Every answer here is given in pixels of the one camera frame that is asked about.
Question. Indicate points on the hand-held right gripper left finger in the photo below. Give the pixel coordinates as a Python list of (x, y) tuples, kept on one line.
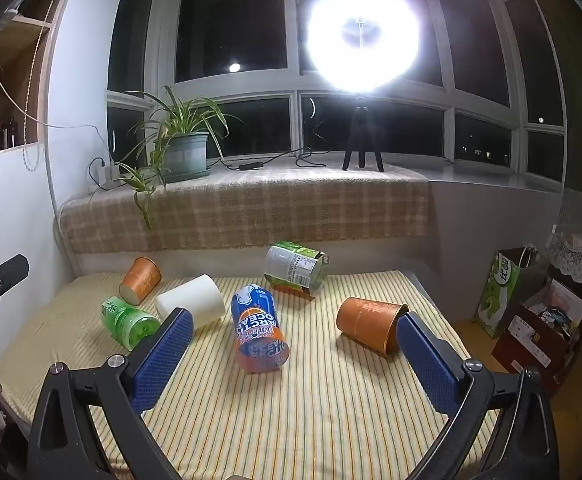
[(163, 355)]

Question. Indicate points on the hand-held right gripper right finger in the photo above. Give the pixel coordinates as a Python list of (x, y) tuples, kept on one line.
[(428, 365)]

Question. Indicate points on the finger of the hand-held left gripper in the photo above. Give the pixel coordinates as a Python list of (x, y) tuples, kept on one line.
[(3, 275)]

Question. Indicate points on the white cup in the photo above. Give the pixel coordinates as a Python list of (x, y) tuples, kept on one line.
[(191, 305)]

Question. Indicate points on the large orange cup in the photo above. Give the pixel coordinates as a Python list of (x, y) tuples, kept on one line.
[(368, 324)]

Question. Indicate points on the small orange cup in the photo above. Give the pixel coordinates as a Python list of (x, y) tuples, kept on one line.
[(141, 280)]

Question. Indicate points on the green plastic bottle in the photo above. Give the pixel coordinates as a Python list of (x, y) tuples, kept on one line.
[(127, 321)]

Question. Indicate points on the blue orange drink can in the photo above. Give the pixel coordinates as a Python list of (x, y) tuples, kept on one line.
[(258, 327)]

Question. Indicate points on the green paper shopping bag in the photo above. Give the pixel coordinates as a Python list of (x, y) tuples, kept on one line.
[(505, 287)]

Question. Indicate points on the dark red cardboard box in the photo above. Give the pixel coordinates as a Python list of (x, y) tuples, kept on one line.
[(536, 327)]

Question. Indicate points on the white power strip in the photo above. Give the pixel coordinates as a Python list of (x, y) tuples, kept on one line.
[(105, 174)]

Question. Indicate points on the green white can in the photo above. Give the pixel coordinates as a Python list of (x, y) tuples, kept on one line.
[(295, 269)]

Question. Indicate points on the checked beige blanket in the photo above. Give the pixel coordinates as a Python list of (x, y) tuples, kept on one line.
[(271, 200)]

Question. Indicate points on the potted spider plant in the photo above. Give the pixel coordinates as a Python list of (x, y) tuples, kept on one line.
[(183, 152)]

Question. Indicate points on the wooden shelf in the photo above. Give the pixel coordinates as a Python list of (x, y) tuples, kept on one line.
[(16, 60)]

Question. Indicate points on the black tripod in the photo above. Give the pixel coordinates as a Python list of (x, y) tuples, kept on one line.
[(362, 135)]

